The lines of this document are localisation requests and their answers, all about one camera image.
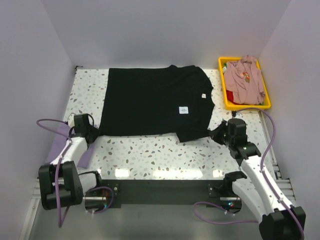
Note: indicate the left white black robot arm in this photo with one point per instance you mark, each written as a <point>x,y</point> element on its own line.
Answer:
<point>59,181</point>

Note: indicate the yellow plastic bin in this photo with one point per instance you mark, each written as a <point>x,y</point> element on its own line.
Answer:
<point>229,105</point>

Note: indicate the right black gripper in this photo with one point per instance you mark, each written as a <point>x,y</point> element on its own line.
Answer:
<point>214,134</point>

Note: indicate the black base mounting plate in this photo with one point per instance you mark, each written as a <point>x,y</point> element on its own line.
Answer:
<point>99,199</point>

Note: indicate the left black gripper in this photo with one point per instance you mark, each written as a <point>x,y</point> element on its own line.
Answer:
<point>96,132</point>

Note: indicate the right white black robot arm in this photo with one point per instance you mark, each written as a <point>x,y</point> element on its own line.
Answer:
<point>277,217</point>

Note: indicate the black t shirt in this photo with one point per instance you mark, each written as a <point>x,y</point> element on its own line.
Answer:
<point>157,101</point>

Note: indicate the red garment in bin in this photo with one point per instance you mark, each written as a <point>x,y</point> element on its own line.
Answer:
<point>230,96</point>

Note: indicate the aluminium extrusion rail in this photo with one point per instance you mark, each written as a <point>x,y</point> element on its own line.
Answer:
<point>167,191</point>

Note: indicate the folded lavender t shirt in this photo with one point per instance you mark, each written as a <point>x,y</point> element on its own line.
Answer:
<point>79,151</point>

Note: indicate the pink shirt in bin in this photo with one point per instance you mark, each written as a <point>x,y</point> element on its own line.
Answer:
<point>244,79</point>

